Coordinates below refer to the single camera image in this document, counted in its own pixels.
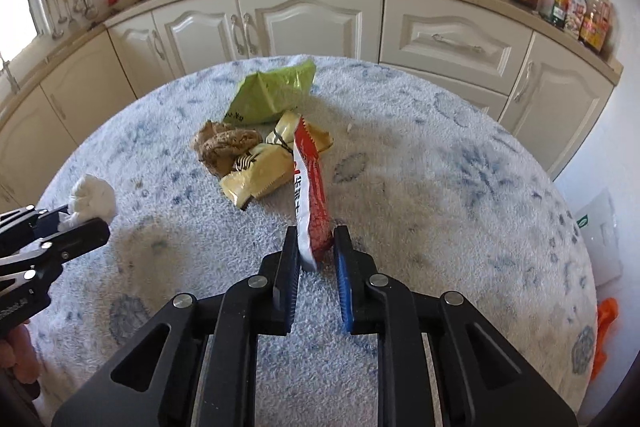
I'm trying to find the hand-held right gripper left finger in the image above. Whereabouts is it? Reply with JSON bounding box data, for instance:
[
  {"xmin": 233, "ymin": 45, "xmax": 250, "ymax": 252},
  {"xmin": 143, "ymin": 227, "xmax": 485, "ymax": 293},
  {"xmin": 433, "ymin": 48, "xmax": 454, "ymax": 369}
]
[{"xmin": 50, "ymin": 227, "xmax": 301, "ymax": 427}]

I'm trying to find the plain yellow snack wrapper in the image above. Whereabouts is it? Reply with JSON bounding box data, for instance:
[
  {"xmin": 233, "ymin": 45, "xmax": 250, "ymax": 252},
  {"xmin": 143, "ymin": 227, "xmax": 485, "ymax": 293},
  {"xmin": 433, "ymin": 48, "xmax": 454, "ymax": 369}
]
[{"xmin": 265, "ymin": 111, "xmax": 333, "ymax": 155}]

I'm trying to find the brown crumpled paper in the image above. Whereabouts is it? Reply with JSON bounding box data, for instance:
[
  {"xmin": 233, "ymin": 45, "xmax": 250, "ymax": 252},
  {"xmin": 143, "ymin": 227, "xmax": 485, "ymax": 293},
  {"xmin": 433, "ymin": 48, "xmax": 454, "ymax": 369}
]
[{"xmin": 192, "ymin": 119, "xmax": 263, "ymax": 178}]

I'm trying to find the yellow striped snack wrapper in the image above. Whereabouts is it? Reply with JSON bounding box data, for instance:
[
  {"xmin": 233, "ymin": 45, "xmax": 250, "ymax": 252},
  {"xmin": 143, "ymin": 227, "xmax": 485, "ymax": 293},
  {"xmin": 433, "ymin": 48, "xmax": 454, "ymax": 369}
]
[{"xmin": 220, "ymin": 142, "xmax": 296, "ymax": 210}]

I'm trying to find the green snack wrapper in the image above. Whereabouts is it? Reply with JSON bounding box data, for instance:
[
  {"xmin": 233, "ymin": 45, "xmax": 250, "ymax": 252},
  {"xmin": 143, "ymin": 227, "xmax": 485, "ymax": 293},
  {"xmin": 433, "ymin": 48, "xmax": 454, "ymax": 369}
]
[{"xmin": 222, "ymin": 59, "xmax": 317, "ymax": 128}]

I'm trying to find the white red label bottle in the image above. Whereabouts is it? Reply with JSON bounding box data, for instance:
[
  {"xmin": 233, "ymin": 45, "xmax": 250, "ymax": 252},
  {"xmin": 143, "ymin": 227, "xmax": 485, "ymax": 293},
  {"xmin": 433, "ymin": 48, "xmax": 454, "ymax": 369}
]
[{"xmin": 566, "ymin": 0, "xmax": 590, "ymax": 32}]

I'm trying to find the cream kitchen cabinet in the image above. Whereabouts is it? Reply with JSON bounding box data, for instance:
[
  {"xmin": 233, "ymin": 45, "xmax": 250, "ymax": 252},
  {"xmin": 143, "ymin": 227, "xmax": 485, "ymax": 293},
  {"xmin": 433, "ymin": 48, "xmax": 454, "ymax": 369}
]
[{"xmin": 0, "ymin": 0, "xmax": 626, "ymax": 208}]

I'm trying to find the white printed plastic bag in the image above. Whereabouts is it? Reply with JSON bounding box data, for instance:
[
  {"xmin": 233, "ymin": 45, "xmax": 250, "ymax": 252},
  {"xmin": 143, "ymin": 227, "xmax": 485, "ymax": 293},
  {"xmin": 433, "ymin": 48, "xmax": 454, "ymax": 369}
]
[{"xmin": 572, "ymin": 192, "xmax": 623, "ymax": 285}]

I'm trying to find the red white snack wrapper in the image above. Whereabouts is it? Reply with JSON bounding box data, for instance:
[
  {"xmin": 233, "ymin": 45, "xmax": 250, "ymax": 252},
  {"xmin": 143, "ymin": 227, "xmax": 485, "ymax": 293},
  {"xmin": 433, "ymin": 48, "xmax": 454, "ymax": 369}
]
[{"xmin": 291, "ymin": 113, "xmax": 333, "ymax": 272}]

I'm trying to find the orange plastic bag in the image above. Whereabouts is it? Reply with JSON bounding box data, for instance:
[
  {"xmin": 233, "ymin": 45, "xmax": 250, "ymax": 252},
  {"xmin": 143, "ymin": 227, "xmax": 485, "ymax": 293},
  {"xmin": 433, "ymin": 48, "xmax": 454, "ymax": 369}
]
[{"xmin": 590, "ymin": 298, "xmax": 620, "ymax": 383}]

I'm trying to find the round table with blue-white cloth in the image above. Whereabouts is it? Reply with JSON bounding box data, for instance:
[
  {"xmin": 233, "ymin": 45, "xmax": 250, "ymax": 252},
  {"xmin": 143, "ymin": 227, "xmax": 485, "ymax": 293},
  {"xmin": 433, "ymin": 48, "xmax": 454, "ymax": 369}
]
[{"xmin": 30, "ymin": 54, "xmax": 598, "ymax": 427}]

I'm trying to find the window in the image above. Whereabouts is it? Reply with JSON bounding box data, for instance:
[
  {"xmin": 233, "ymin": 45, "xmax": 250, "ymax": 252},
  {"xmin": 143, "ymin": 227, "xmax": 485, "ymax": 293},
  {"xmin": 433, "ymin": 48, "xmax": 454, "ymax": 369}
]
[{"xmin": 0, "ymin": 0, "xmax": 38, "ymax": 58}]

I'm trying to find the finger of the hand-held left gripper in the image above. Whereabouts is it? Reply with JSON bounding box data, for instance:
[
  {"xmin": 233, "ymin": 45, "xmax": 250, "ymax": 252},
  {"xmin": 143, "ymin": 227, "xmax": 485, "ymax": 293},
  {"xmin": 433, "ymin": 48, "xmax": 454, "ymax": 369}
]
[
  {"xmin": 32, "ymin": 204, "xmax": 72, "ymax": 234},
  {"xmin": 42, "ymin": 218, "xmax": 111, "ymax": 265}
]

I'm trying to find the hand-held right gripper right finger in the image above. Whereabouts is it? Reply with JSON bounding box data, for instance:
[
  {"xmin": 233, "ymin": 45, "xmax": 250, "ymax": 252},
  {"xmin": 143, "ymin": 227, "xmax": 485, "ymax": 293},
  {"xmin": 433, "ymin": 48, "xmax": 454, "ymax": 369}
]
[{"xmin": 334, "ymin": 225, "xmax": 581, "ymax": 427}]

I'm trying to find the white tissue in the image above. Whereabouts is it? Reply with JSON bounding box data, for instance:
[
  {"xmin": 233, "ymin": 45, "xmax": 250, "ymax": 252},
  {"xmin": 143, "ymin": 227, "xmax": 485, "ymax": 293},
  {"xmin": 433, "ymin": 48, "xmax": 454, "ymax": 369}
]
[{"xmin": 57, "ymin": 174, "xmax": 117, "ymax": 233}]

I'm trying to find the person's left hand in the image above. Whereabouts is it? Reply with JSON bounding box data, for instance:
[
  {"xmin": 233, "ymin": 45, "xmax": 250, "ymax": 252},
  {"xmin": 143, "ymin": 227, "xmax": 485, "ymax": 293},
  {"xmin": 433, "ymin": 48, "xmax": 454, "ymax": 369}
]
[{"xmin": 0, "ymin": 324, "xmax": 41, "ymax": 400}]

